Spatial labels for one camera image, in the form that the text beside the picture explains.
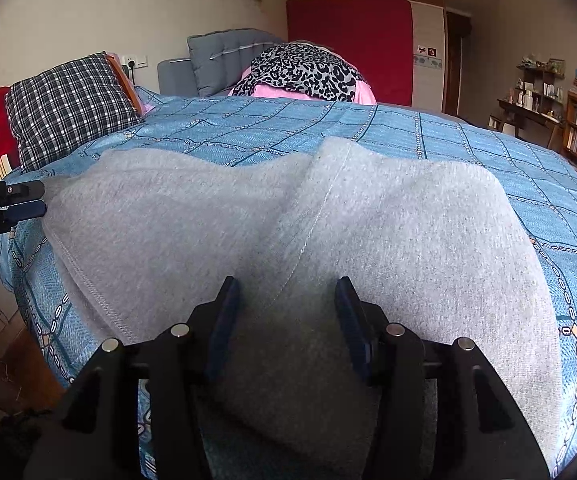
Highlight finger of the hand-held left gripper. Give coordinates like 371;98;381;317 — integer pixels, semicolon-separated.
0;180;46;207
0;199;48;228

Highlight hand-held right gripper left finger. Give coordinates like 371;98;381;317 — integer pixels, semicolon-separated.
23;276;242;480

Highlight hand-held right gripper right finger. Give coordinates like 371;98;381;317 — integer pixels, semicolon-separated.
335;277;552;480

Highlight grey pants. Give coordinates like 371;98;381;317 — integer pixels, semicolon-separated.
41;136;564;480

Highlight dark plaid pillow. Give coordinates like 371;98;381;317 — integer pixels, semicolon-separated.
6;52;144;172

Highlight blue patterned bedspread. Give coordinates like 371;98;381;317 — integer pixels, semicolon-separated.
0;86;577;480

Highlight pink blanket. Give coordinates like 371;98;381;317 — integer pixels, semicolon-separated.
227;45;377;106

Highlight grey padded headboard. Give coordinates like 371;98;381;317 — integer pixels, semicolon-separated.
157;27;285;99

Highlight wooden wardrobe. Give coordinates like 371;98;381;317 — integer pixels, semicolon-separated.
289;0;445;111

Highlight leopard print cloth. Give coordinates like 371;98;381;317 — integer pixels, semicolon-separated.
231;42;365;104

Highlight dark wooden door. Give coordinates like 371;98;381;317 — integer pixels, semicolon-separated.
443;10;472;117

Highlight red wardrobe panel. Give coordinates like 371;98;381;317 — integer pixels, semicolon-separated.
286;0;414;107

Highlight small wooden wall shelf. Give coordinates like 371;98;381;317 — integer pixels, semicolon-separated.
515;57;567;112

